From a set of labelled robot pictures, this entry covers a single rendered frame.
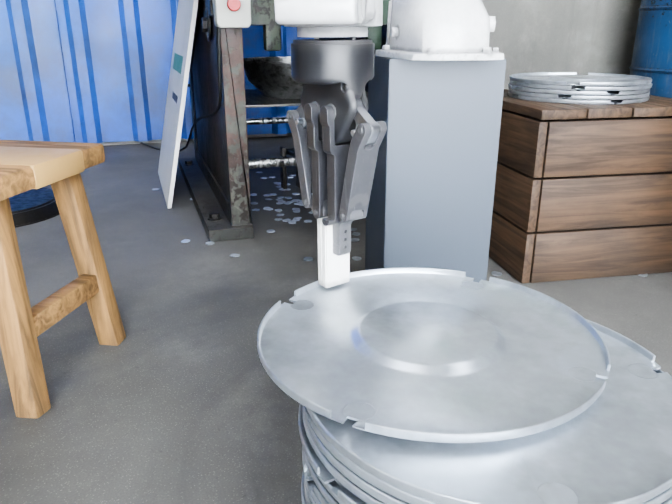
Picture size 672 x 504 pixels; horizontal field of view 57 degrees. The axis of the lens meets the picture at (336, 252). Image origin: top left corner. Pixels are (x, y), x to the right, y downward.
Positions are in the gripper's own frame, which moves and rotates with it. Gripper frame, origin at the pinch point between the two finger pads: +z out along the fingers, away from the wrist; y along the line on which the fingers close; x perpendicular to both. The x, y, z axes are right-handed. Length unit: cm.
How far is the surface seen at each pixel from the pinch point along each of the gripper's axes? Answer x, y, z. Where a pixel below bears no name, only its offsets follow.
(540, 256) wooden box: -68, 22, 22
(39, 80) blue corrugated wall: -22, 237, -1
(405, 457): 11.4, -23.5, 4.7
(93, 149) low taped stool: 9.9, 46.4, -4.5
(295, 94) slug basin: -57, 97, -4
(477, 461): 8.0, -26.5, 4.7
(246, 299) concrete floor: -16, 51, 28
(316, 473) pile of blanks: 14.1, -17.3, 8.8
